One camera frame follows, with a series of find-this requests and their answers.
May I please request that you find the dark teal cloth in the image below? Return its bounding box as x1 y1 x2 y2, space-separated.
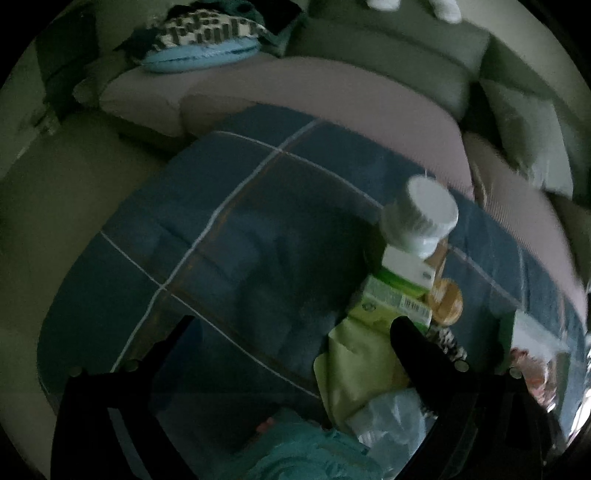
217 0 310 42

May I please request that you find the white tray with teal rim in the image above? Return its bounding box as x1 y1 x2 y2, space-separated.
501 308 589 365

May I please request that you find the yellow-green packet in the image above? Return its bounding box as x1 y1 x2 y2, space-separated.
314 316 416 428

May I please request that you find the grey-green sofa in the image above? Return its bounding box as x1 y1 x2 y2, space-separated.
74 0 591 208

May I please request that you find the blue plaid blanket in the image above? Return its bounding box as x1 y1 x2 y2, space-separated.
37 104 589 480

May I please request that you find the blue patterned cushion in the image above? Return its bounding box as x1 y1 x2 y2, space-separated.
139 11 271 75

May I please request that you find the white green box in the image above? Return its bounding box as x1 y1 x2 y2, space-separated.
381 244 437 291

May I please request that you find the pink white scrunchie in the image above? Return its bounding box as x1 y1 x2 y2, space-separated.
510 348 561 411

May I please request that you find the grey white plush toy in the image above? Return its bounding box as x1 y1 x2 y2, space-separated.
367 0 462 24

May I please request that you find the clear plastic bag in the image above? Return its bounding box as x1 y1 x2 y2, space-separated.
346 388 439 457

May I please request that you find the teal wet wipes pack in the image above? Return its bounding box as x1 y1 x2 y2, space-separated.
231 406 384 480

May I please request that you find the grey throw pillow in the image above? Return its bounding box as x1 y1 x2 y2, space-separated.
480 78 575 199

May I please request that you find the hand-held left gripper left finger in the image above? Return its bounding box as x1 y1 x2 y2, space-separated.
51 314 204 480

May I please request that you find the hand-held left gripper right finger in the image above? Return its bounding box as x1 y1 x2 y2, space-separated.
390 316 568 480

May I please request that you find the white bottle green label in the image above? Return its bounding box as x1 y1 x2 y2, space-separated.
379 175 460 259

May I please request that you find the golden round disc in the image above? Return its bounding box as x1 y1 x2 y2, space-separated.
425 279 464 324

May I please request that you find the leopard print scrunchie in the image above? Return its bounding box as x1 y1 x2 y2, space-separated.
427 323 468 365

